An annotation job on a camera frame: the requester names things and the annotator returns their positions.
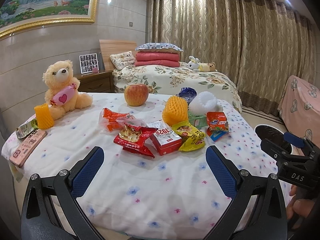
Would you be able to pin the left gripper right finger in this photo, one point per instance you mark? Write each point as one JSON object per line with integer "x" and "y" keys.
{"x": 257, "y": 207}

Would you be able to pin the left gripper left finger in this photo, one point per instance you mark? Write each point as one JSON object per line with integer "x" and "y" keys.
{"x": 50, "y": 208}

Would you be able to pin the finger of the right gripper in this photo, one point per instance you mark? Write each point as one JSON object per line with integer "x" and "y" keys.
{"x": 294, "y": 140}

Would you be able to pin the orange blue snack packet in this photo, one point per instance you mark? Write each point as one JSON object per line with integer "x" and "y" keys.
{"x": 217, "y": 125}

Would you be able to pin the green milk carton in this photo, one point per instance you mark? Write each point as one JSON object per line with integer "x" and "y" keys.
{"x": 197, "y": 121}

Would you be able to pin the white foam fruit net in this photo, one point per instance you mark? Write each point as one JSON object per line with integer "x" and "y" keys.
{"x": 203, "y": 103}

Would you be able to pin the yellow snack bag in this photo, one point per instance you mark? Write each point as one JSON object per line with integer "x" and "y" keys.
{"x": 192, "y": 138}

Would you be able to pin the blue plastic wrapper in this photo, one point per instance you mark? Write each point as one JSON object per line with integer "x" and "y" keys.
{"x": 188, "y": 94}

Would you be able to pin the red white 1928 box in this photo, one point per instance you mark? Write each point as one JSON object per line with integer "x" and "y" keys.
{"x": 164, "y": 139}

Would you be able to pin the orange foam fruit net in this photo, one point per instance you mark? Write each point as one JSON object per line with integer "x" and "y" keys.
{"x": 175, "y": 110}

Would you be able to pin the orange clear plastic wrapper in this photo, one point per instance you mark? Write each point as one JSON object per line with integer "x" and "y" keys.
{"x": 112, "y": 121}

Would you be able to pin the red chips bag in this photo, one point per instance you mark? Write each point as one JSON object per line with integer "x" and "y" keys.
{"x": 132, "y": 138}

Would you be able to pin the person's right hand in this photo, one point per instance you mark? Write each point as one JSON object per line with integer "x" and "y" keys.
{"x": 301, "y": 207}

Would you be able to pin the pink heart cloth cover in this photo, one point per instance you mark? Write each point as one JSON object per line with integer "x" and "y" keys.
{"x": 299, "y": 109}

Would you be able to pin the pink flat box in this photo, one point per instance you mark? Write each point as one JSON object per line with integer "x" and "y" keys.
{"x": 25, "y": 149}

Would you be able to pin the white floral bedsheet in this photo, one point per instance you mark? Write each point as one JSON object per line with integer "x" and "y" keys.
{"x": 174, "y": 196}

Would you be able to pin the green white snack packet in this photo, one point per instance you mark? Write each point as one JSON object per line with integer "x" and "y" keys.
{"x": 25, "y": 129}

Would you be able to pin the small orange foam net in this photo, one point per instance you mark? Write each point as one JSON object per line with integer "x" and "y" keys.
{"x": 43, "y": 117}

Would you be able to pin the beige patterned curtain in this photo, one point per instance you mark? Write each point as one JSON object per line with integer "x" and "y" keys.
{"x": 258, "y": 44}

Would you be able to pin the yellow brown plush toy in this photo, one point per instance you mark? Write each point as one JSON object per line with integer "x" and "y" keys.
{"x": 207, "y": 67}

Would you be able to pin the white rabbit plush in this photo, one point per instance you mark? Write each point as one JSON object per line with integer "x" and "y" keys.
{"x": 194, "y": 64}

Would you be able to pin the beige teddy bear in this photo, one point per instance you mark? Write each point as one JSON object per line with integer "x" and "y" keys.
{"x": 62, "y": 95}

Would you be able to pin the floral quilt bed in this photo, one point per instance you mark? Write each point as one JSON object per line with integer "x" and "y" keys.
{"x": 169, "y": 81}

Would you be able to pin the wooden nightstand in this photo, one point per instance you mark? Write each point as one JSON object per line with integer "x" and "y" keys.
{"x": 101, "y": 82}

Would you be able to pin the folded red blanket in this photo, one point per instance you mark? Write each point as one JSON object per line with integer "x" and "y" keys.
{"x": 155, "y": 58}

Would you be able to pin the red yellow apple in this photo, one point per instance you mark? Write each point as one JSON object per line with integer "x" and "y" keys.
{"x": 136, "y": 95}

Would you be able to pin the blue white pillow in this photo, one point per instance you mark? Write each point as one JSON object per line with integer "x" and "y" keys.
{"x": 159, "y": 47}

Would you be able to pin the floral cream pillow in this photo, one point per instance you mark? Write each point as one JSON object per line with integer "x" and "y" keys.
{"x": 122, "y": 60}

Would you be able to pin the wooden headboard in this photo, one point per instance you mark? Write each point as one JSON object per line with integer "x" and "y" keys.
{"x": 111, "y": 47}

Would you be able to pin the gold framed landscape painting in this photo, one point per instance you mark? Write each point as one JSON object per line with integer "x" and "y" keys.
{"x": 17, "y": 15}

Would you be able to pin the photo grid frame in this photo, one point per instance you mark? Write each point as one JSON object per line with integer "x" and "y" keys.
{"x": 89, "y": 63}

